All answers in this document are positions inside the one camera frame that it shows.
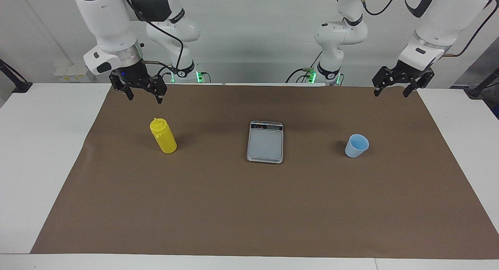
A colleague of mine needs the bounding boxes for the white wall socket strip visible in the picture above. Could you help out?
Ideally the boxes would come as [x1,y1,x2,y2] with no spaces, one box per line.
[54,64,91,83]

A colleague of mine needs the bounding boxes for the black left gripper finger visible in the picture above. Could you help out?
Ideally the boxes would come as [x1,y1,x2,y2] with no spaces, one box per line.
[403,69,435,98]
[372,67,398,97]

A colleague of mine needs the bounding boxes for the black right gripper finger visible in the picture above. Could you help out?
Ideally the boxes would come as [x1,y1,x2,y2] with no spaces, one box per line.
[109,72,135,101]
[147,75,168,104]

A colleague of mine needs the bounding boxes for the black left base cable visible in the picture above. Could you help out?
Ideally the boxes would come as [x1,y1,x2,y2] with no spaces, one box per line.
[286,51,324,83]

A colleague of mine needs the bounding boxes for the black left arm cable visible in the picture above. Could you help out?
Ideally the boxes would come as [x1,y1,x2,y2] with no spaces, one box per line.
[357,0,499,58]

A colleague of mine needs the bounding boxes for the yellow squeeze bottle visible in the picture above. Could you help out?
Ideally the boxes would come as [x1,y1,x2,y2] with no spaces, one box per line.
[150,118,177,154]

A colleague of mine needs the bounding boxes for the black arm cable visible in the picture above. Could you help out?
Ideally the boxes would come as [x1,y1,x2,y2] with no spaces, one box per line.
[357,0,499,58]
[124,0,184,78]

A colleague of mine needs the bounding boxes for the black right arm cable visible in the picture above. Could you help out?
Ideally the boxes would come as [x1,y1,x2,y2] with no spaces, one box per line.
[124,0,184,78]

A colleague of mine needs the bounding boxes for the brown paper table mat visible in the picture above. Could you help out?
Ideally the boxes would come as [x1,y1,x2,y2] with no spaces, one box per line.
[30,83,499,260]

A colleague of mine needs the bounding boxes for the light blue plastic cup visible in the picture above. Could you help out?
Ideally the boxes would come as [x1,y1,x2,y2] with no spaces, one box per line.
[345,134,370,159]

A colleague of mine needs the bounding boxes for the silver digital kitchen scale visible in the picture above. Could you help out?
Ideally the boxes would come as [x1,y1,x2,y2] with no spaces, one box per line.
[246,121,284,164]

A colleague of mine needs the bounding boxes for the black clamp stand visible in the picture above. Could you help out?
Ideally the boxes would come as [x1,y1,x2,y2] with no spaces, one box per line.
[466,67,499,99]
[0,59,33,94]

